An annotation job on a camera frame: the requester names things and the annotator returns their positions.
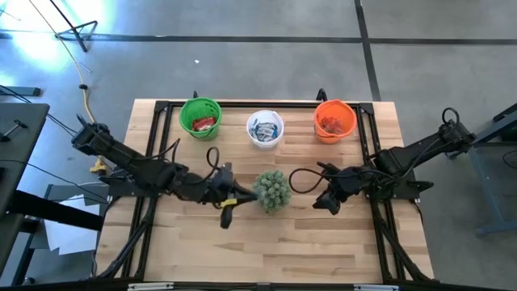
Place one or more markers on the black desk leg beam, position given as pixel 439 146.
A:
pixel 56 210

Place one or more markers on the clear-wrapped orange green gummies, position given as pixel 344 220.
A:
pixel 337 129

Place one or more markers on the white plastic bucket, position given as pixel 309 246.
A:
pixel 264 115

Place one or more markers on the silver metal bracket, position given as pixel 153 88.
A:
pixel 149 286
pixel 375 288

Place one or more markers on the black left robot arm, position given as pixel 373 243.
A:
pixel 133 163

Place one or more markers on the artificial green potted plant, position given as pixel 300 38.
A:
pixel 272 192

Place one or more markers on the green plastic bucket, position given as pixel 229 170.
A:
pixel 194 108

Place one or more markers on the black tripod stand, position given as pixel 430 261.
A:
pixel 82 44

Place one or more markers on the black desk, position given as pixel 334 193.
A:
pixel 28 121

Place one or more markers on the black table clamp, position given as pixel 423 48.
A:
pixel 322 96
pixel 195 94

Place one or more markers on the black aluminium table frame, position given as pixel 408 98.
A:
pixel 291 105

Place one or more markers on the orange plastic bucket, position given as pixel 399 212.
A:
pixel 335 107

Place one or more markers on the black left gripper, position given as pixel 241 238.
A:
pixel 220 186

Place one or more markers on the white blue Hershey's candy bar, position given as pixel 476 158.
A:
pixel 268 132
pixel 254 131

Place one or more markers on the blue-grey metal table frame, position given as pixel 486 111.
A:
pixel 484 194

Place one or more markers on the white paper sheets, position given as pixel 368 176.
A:
pixel 68 242

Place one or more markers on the clear-wrapped red gummy candy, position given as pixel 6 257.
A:
pixel 328 121

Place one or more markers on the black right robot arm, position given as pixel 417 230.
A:
pixel 420 149

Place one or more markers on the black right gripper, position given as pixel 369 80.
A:
pixel 348 181

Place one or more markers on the black flat bar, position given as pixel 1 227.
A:
pixel 24 91

